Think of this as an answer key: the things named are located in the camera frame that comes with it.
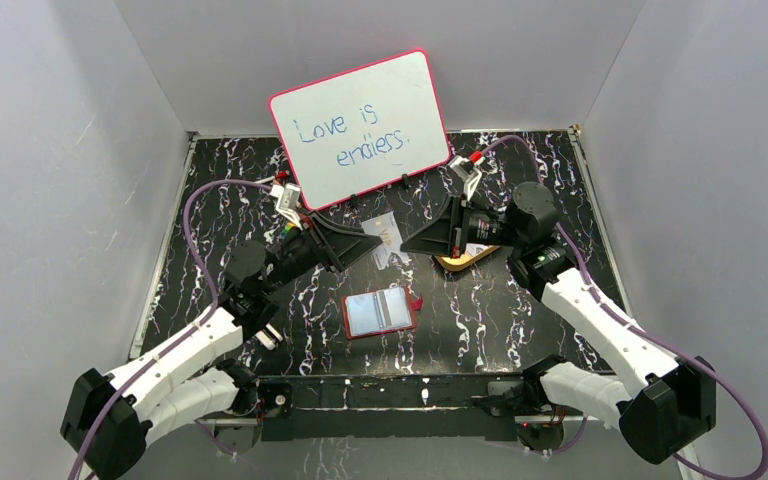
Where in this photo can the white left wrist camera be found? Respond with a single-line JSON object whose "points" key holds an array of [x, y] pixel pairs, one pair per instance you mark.
{"points": [[287, 198]]}

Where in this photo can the red capped white marker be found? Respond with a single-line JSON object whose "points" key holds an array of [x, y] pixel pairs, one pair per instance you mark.
{"points": [[279, 177]]}

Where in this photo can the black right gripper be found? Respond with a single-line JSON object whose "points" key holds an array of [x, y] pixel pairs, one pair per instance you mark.
{"points": [[446, 233]]}

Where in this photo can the white whiteboard eraser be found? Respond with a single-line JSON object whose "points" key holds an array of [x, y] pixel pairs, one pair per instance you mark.
{"points": [[269, 337]]}

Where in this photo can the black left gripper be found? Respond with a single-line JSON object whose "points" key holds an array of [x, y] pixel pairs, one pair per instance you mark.
{"points": [[324, 240]]}

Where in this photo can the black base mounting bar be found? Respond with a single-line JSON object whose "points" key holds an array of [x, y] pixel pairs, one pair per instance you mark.
{"points": [[493, 407]]}

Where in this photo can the silver VIP card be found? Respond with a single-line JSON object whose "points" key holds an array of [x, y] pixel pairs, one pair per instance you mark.
{"points": [[389, 253]]}

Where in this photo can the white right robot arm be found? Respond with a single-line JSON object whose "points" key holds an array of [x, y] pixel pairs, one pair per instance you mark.
{"points": [[658, 402]]}

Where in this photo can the orange card tray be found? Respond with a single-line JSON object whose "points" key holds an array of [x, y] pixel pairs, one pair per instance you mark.
{"points": [[472, 254]]}

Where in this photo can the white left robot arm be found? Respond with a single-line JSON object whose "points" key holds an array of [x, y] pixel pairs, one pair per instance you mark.
{"points": [[111, 419]]}

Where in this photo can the pink framed whiteboard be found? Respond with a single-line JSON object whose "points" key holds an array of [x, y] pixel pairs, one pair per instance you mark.
{"points": [[362, 129]]}

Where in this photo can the pack of coloured markers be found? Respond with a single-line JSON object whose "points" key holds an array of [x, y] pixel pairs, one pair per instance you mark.
{"points": [[290, 233]]}

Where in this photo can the red card holder wallet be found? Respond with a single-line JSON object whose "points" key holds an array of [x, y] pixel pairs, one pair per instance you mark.
{"points": [[380, 312]]}

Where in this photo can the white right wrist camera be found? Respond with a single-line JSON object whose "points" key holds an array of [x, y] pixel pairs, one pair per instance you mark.
{"points": [[468, 169]]}

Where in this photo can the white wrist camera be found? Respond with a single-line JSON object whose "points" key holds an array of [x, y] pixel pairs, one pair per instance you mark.
{"points": [[468, 169], [287, 198]]}

